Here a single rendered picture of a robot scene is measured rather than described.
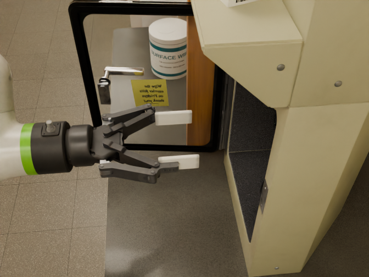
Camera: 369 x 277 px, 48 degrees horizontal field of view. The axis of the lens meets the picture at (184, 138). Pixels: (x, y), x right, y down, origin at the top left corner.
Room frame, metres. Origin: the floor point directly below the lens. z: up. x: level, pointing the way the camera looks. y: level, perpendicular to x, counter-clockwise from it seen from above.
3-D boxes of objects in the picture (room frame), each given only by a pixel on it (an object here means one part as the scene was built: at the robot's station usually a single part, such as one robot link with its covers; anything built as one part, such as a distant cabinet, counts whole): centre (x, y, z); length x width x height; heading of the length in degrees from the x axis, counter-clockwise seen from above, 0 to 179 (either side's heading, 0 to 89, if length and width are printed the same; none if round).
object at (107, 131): (0.56, 0.10, 1.22); 0.11 x 0.01 x 0.04; 129
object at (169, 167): (0.45, 0.03, 1.22); 0.05 x 0.03 x 0.01; 96
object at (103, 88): (0.70, 0.17, 1.18); 0.02 x 0.02 x 0.06; 88
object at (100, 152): (0.51, 0.16, 1.22); 0.09 x 0.08 x 0.07; 96
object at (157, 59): (0.71, 0.07, 1.19); 0.30 x 0.01 x 0.40; 88
